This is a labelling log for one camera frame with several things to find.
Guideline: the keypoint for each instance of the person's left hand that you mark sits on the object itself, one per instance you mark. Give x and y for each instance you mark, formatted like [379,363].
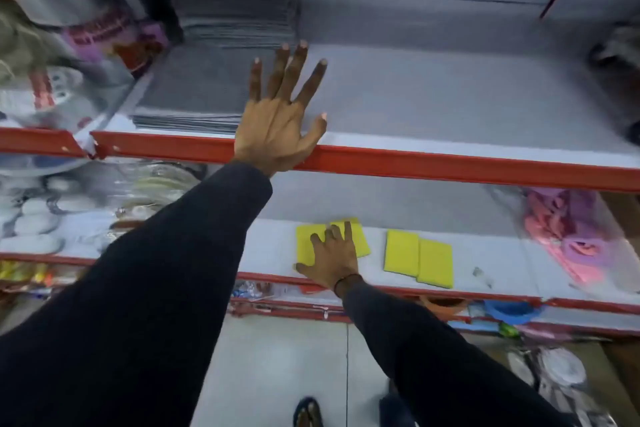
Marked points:
[272,134]

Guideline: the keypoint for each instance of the person's right hand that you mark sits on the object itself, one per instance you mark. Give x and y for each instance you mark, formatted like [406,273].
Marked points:
[332,261]

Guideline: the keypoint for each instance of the person's right middle finger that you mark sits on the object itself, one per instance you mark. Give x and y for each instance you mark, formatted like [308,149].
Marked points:
[334,235]

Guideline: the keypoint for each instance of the person's left little finger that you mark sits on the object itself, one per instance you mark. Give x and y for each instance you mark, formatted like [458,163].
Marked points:
[255,80]

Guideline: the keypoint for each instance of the person's right thumb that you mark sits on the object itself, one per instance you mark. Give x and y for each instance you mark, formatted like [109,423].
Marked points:
[304,269]

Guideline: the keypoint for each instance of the person's left middle finger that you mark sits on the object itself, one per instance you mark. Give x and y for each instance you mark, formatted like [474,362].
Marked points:
[296,69]

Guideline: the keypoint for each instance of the person's left thumb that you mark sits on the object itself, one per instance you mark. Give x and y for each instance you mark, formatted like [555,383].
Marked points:
[316,127]

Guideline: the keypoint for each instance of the yellow sponge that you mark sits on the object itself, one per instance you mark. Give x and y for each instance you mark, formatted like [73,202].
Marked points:
[401,252]
[305,241]
[362,239]
[436,264]

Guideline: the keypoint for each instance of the person's left forearm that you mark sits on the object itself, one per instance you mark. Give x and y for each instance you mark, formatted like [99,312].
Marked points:
[150,301]

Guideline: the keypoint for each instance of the person's right forearm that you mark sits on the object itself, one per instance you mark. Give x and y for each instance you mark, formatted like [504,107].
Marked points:
[430,361]

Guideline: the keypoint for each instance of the stack of grey mats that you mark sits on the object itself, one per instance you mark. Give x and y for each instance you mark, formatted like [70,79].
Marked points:
[200,86]

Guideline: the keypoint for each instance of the tall pile of grey mats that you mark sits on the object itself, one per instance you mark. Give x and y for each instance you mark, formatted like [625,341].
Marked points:
[235,1]

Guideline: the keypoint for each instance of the orange plastic item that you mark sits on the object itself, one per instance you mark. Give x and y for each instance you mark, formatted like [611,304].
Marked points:
[445,304]

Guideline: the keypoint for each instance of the red and white shelf rack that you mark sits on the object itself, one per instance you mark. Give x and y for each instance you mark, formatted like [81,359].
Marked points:
[450,166]

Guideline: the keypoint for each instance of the person's left foot in sandal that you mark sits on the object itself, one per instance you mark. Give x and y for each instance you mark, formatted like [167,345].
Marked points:
[307,412]

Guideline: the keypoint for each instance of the clear plastic packed plates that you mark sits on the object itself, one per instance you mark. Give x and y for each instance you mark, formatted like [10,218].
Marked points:
[155,186]

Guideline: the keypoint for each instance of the plastic wrapped colourful packets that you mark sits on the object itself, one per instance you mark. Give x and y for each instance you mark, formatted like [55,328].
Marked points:
[65,31]

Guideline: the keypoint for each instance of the bag of pink items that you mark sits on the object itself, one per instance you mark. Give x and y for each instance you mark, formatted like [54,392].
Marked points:
[575,236]

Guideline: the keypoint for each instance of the pile of white packed items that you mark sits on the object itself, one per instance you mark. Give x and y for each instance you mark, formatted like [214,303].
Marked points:
[40,221]

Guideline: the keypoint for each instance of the packed white plates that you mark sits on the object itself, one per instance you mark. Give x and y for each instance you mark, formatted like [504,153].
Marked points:
[560,381]

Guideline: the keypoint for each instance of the dark blurred object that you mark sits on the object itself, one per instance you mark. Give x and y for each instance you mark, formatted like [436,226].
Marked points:
[617,49]

